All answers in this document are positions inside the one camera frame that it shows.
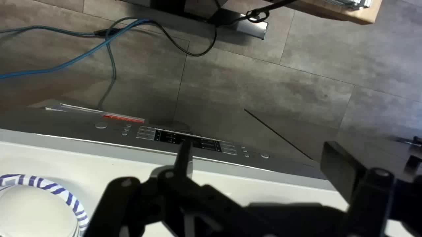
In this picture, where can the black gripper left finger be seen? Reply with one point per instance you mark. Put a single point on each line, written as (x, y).
(168, 196)

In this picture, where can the blue patterned paper plate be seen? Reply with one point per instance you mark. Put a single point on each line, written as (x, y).
(37, 206)

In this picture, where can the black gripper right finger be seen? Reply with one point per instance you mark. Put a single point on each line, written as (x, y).
(374, 195)

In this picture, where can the dishwasher control panel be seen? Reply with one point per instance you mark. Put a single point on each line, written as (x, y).
(101, 127)

